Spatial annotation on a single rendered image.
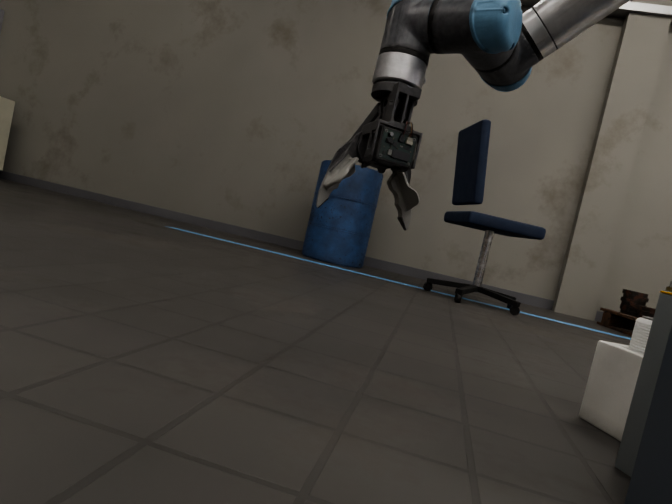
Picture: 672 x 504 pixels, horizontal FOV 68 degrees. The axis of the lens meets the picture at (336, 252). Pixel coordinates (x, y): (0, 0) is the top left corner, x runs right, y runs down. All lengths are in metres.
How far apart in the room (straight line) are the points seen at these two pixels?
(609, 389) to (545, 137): 3.43
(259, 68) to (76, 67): 1.91
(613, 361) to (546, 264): 3.21
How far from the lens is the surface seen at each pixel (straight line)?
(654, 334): 1.01
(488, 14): 0.75
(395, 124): 0.73
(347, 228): 3.78
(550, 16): 0.86
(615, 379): 1.24
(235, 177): 4.76
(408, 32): 0.79
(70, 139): 5.74
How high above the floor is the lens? 0.31
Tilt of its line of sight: 3 degrees down
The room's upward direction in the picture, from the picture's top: 13 degrees clockwise
